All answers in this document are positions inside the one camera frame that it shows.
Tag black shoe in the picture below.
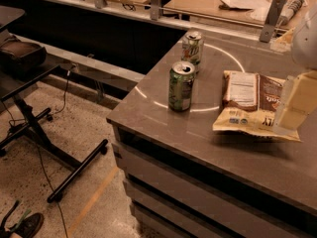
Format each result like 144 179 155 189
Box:
11 213 44 238

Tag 7up can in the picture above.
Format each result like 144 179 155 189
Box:
181 31 204 71

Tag black rolling desk stand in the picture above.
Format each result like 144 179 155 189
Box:
0 64 108 203

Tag white tool on table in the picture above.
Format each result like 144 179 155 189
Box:
278 0 306 26

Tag brown yellow chip bag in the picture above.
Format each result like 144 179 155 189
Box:
212 70 300 142

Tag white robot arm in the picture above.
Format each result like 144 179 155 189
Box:
273 5 317 135

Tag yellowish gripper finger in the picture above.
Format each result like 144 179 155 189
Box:
273 70 317 135

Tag grey cabinet drawers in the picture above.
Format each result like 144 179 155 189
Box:
114 125 317 238

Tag black floor cable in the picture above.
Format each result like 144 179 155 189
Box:
6 67 72 238

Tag green soda can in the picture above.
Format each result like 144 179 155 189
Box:
168 60 196 111

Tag dark bag on desk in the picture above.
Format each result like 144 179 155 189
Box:
0 36 47 78

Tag metal bracket right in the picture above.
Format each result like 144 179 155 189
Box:
260 0 286 43

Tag metal bracket middle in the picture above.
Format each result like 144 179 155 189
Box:
150 0 161 21

